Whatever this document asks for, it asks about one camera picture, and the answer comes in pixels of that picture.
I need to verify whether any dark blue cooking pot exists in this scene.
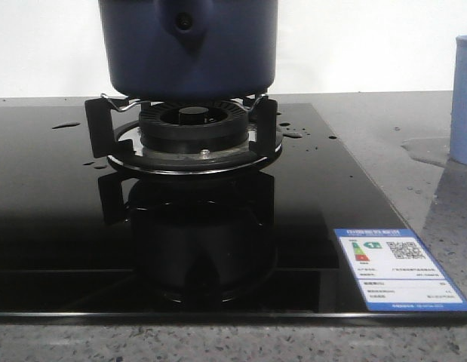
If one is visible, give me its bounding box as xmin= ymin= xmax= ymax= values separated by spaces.
xmin=98 ymin=0 xmax=278 ymax=101

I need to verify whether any light blue ribbed cup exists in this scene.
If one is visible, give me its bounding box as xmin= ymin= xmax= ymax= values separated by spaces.
xmin=450 ymin=35 xmax=467 ymax=165

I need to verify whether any black metal pot support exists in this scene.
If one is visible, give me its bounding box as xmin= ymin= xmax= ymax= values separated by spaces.
xmin=85 ymin=94 xmax=283 ymax=176

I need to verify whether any black round gas burner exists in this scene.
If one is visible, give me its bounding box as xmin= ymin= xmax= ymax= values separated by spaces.
xmin=139 ymin=101 xmax=249 ymax=154

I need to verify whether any black glass gas stove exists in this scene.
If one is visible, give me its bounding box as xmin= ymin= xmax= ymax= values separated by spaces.
xmin=0 ymin=104 xmax=467 ymax=326

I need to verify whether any blue energy label sticker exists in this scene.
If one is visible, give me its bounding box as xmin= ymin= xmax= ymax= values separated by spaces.
xmin=334 ymin=229 xmax=467 ymax=312

